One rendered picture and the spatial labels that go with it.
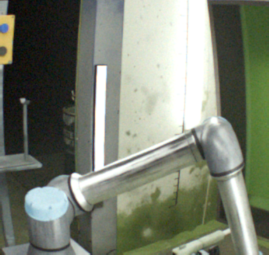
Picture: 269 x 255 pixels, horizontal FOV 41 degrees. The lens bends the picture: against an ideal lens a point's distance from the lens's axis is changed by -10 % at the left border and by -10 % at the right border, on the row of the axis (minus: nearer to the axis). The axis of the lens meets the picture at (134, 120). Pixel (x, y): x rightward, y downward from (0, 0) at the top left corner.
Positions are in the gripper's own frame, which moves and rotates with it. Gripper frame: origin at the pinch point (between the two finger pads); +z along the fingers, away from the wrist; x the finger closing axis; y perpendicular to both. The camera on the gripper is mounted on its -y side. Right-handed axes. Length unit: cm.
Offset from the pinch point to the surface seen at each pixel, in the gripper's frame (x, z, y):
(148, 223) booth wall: 34, 70, 33
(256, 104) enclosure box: 65, 25, -56
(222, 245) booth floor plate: 79, 37, 53
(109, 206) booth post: 4, 72, 11
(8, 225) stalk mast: -56, 91, 23
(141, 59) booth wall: 25, 79, -72
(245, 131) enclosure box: 61, 27, -40
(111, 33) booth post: 5, 81, -86
